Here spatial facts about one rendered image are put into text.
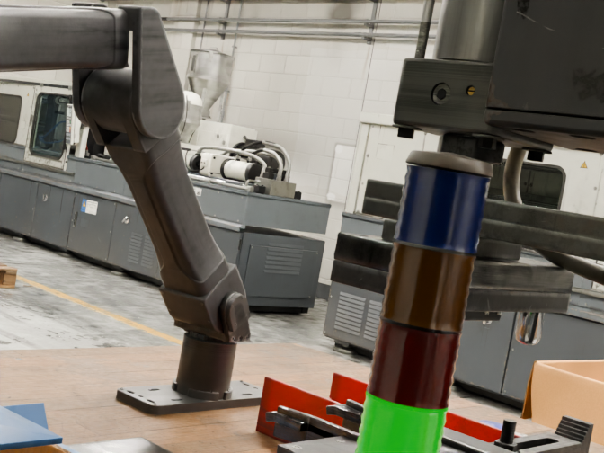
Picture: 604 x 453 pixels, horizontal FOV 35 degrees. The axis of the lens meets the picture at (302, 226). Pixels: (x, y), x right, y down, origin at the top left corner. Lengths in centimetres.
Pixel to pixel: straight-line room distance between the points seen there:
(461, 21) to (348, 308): 609
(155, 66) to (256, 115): 971
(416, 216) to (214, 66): 879
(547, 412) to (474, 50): 251
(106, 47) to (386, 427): 55
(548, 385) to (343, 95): 689
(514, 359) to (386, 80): 416
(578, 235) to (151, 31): 45
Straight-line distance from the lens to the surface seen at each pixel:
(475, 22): 70
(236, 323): 108
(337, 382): 112
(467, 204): 42
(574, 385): 310
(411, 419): 43
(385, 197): 72
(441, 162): 42
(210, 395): 111
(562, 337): 579
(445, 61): 70
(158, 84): 93
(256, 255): 773
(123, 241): 883
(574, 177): 585
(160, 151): 96
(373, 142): 678
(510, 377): 598
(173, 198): 100
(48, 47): 86
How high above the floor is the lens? 118
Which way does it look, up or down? 3 degrees down
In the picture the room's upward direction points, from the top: 10 degrees clockwise
